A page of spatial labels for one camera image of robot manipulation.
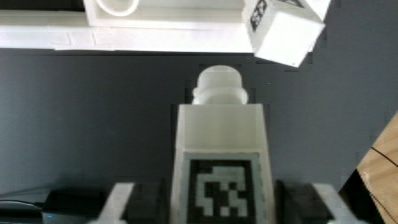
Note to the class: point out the white U-shaped obstacle fence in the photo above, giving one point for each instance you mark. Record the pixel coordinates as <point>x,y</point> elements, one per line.
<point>57,30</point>

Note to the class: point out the white square table top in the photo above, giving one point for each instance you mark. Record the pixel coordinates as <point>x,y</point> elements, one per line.
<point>200,14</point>

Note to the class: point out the white table leg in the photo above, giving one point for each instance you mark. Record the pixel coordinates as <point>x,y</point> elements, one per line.
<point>222,186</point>
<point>284,26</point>

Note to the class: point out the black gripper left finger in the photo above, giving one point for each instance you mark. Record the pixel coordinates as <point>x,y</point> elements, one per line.
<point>135,205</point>

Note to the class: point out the black device with cable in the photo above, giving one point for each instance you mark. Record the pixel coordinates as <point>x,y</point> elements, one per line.
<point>69,207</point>

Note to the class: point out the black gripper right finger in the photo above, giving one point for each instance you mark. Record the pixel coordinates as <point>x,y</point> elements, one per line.
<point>309,205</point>

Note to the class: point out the wooden board edge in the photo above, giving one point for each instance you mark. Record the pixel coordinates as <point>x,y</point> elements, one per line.
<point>376,170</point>

